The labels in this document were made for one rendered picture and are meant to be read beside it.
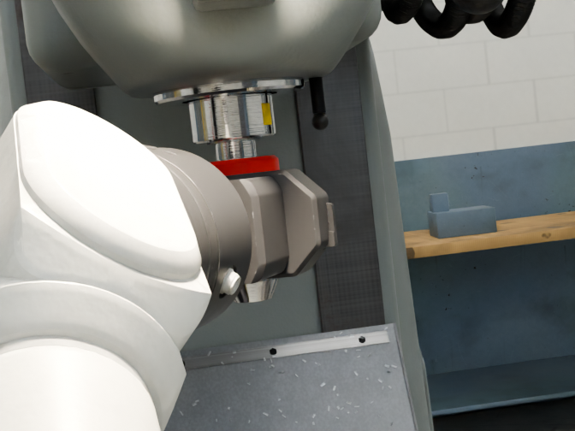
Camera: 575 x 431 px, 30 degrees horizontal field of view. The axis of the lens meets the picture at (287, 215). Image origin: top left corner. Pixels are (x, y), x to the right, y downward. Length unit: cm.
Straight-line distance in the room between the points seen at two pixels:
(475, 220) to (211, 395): 344
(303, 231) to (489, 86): 454
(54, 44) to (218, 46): 21
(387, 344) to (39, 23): 46
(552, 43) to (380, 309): 423
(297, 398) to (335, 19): 50
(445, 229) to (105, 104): 343
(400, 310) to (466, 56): 405
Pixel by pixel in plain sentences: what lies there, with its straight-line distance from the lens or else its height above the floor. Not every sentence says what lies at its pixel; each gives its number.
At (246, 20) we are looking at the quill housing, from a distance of 53.
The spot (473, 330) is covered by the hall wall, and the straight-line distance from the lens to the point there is 507.
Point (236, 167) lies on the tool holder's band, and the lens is 59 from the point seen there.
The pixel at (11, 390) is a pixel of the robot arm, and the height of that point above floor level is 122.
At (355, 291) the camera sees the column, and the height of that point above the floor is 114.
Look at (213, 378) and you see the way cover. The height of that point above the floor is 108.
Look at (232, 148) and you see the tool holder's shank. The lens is 60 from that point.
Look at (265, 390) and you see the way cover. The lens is 98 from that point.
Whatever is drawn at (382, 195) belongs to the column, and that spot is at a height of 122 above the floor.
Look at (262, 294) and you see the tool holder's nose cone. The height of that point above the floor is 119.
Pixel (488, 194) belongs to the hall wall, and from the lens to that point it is 504.
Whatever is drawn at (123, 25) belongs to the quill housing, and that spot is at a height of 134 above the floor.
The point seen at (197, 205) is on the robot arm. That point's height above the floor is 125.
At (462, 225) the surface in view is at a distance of 435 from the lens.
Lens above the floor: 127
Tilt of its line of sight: 3 degrees down
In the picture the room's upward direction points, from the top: 6 degrees counter-clockwise
